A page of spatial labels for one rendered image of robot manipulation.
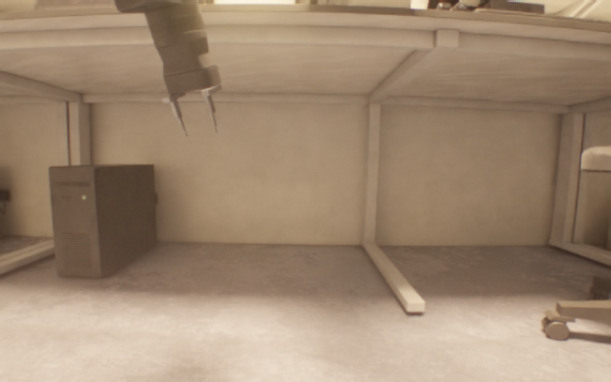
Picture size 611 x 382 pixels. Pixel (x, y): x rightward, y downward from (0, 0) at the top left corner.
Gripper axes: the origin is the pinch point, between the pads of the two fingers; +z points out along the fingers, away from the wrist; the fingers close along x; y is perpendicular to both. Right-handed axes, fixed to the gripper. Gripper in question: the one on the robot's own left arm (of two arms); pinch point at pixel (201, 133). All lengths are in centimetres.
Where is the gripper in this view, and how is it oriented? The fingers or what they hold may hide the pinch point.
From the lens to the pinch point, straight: 49.8
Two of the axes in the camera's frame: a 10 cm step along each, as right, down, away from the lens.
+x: -9.8, 0.8, 1.9
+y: 1.3, -4.9, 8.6
